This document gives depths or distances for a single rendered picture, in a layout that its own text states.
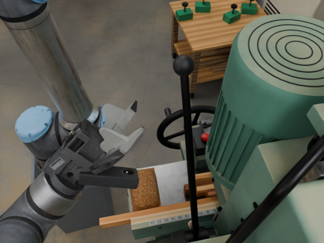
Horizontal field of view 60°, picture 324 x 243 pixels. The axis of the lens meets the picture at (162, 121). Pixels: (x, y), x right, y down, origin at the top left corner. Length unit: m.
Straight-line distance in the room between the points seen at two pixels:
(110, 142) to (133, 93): 1.87
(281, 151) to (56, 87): 0.67
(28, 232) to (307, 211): 0.44
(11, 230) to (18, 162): 1.67
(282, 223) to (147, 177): 0.64
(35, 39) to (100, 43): 2.08
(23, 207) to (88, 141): 0.17
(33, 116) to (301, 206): 1.01
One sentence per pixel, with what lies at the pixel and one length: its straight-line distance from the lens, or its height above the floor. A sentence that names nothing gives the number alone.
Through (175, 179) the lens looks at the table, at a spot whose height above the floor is 0.90.
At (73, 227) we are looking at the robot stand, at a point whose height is 0.08.
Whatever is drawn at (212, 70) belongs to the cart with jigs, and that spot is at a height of 0.20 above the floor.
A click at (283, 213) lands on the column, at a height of 1.49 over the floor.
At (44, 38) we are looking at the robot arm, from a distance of 0.78.
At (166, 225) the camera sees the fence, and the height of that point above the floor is 0.93.
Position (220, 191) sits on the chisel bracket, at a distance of 0.78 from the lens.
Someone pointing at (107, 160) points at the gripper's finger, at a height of 1.33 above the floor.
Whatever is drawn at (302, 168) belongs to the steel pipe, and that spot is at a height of 1.57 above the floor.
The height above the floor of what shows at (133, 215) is 0.94.
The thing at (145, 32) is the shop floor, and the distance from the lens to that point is 2.92.
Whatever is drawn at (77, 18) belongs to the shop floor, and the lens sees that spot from 3.21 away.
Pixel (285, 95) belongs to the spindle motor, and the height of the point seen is 1.50.
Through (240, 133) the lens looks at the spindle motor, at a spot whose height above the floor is 1.39.
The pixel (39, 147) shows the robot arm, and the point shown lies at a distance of 1.16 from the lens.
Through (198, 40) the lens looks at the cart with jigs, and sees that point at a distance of 1.98.
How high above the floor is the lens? 1.76
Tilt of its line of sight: 55 degrees down
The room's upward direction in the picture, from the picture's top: straight up
